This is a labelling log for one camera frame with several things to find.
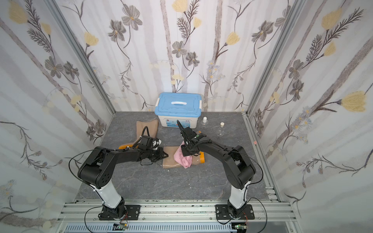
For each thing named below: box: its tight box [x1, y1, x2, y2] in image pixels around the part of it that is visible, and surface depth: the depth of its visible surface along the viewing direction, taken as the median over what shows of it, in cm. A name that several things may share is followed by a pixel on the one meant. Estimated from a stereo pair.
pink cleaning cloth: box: [173, 140, 193, 169], surface depth 89 cm
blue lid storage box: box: [154, 92, 203, 129], surface depth 104 cm
